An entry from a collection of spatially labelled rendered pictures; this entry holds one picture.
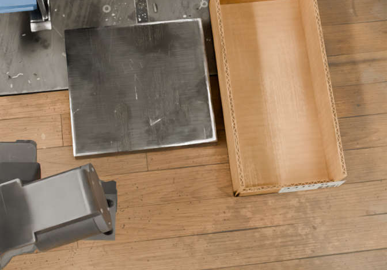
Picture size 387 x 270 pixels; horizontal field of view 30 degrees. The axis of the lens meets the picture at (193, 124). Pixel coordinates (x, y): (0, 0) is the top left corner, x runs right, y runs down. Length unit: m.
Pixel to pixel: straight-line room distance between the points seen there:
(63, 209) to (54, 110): 0.35
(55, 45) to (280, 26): 0.28
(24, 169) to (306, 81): 0.40
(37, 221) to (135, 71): 0.37
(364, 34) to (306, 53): 0.08
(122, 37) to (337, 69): 0.27
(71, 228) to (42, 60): 0.38
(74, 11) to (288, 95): 0.29
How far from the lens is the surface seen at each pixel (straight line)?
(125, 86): 0.87
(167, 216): 0.86
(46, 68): 0.91
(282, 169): 0.87
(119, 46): 0.89
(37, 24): 0.84
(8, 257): 0.59
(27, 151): 0.67
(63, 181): 0.55
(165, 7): 0.93
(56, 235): 0.57
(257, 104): 0.89
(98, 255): 0.85
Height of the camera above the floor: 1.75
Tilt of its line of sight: 75 degrees down
